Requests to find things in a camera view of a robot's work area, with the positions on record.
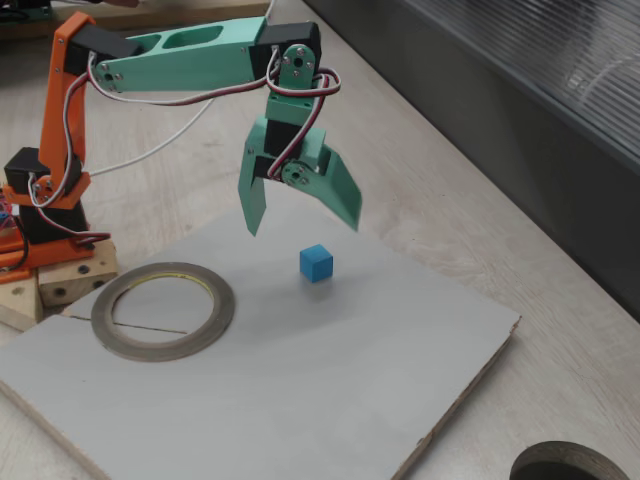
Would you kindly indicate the blue cube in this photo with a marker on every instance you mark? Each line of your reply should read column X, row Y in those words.
column 316, row 265

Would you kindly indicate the orange and teal robot arm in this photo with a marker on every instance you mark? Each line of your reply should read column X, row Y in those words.
column 200, row 60

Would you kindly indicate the grey wooden board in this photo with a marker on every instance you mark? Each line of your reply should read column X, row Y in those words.
column 300, row 375

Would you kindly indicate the frosted glass desk partition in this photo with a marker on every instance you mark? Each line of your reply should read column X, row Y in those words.
column 500, row 100

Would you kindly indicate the light wooden block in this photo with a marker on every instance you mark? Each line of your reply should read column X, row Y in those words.
column 75, row 280

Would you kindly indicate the red controller board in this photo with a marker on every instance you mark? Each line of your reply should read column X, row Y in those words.
column 5, row 205

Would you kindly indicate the green printed part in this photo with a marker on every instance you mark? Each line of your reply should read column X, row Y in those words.
column 25, row 10

